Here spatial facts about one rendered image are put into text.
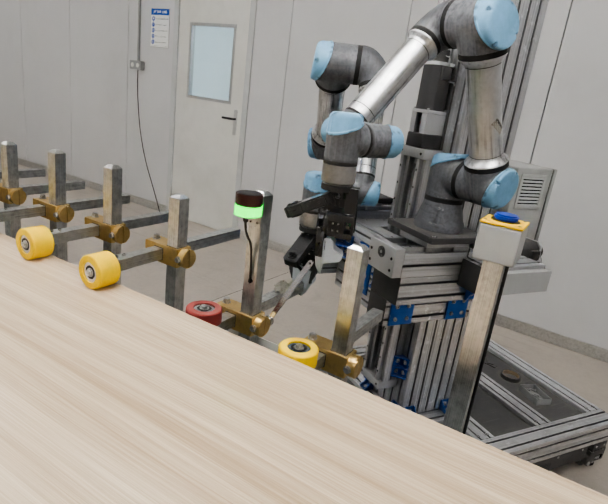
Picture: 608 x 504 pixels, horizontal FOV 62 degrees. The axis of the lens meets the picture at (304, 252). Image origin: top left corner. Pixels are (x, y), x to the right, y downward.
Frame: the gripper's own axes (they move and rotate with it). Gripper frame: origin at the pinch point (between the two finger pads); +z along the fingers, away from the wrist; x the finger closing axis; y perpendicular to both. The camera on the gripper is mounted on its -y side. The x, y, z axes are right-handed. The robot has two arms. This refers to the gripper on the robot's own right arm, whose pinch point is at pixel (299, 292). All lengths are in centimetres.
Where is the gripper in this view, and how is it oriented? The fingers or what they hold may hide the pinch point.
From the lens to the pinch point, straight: 149.2
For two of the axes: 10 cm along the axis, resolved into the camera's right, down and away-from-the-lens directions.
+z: -1.2, 9.4, 3.1
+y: 5.2, -2.1, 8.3
